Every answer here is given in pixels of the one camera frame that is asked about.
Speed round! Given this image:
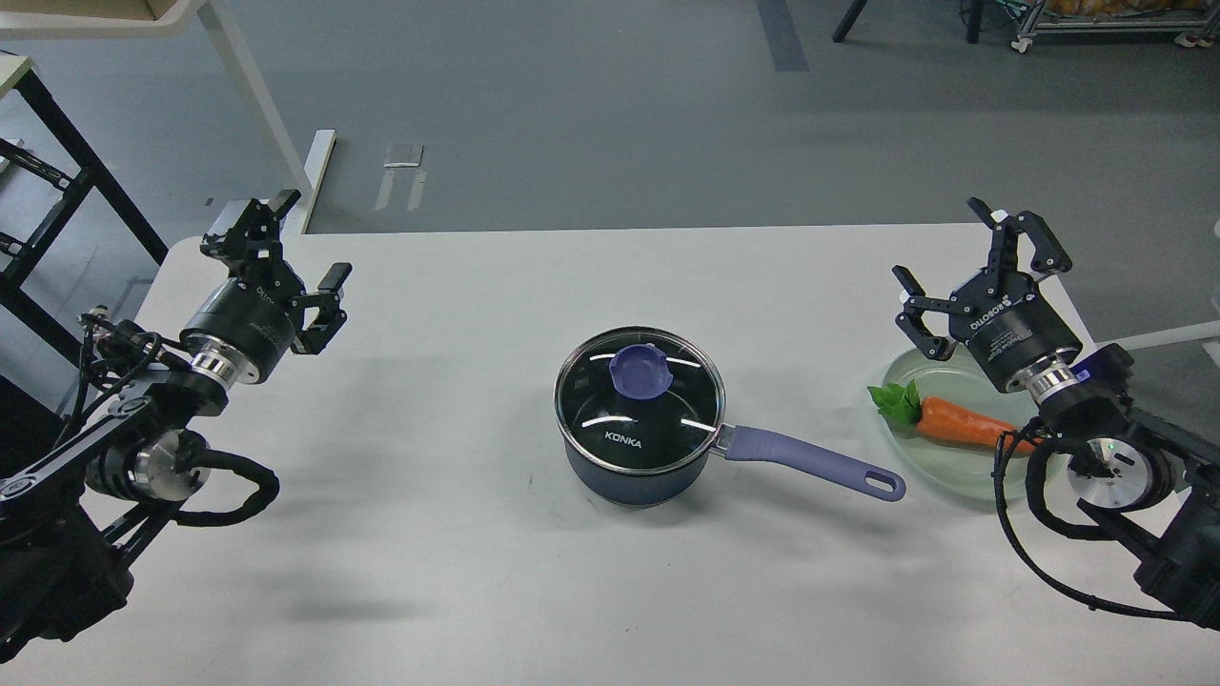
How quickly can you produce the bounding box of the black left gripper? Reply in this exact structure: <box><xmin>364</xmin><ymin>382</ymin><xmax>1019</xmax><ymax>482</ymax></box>
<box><xmin>181</xmin><ymin>190</ymin><xmax>353</xmax><ymax>385</ymax></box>

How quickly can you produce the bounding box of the metal cart with casters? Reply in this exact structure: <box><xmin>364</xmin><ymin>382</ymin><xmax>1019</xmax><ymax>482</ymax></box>
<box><xmin>1010</xmin><ymin>1</ymin><xmax>1218</xmax><ymax>52</ymax></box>

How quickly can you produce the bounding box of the black metal rack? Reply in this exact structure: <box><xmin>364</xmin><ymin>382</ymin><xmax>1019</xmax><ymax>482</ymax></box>
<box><xmin>1</xmin><ymin>52</ymin><xmax>170</xmax><ymax>363</ymax></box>

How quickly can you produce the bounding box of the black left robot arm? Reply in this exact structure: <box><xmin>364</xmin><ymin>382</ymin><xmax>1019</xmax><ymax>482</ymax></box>
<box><xmin>2</xmin><ymin>190</ymin><xmax>353</xmax><ymax>660</ymax></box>

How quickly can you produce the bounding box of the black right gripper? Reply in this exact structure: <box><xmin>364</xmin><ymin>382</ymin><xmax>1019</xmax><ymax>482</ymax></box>
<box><xmin>892</xmin><ymin>197</ymin><xmax>1085</xmax><ymax>394</ymax></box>

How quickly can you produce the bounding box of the white desk with leg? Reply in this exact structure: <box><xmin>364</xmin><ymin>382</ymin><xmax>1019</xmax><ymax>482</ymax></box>
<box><xmin>2</xmin><ymin>1</ymin><xmax>336</xmax><ymax>240</ymax></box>

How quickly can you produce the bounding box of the glass lid with purple knob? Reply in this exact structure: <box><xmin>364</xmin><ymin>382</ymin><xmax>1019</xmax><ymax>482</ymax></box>
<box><xmin>554</xmin><ymin>326</ymin><xmax>726</xmax><ymax>474</ymax></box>

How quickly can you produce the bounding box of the blue saucepan with purple handle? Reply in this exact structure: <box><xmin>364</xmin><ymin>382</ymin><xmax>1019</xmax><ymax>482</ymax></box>
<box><xmin>562</xmin><ymin>424</ymin><xmax>906</xmax><ymax>508</ymax></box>

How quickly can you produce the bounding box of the translucent green plate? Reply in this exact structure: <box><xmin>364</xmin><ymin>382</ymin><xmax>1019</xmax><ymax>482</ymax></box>
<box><xmin>880</xmin><ymin>347</ymin><xmax>1036</xmax><ymax>503</ymax></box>

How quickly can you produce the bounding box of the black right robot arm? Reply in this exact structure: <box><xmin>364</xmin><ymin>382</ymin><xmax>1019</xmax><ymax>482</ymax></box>
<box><xmin>893</xmin><ymin>198</ymin><xmax>1219</xmax><ymax>630</ymax></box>

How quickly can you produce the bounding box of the orange toy carrot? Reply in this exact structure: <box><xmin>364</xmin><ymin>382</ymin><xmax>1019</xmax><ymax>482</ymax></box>
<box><xmin>866</xmin><ymin>381</ymin><xmax>1019</xmax><ymax>449</ymax></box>

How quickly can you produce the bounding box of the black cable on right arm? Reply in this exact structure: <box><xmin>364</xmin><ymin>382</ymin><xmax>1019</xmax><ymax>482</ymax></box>
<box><xmin>991</xmin><ymin>431</ymin><xmax>1190</xmax><ymax>623</ymax></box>

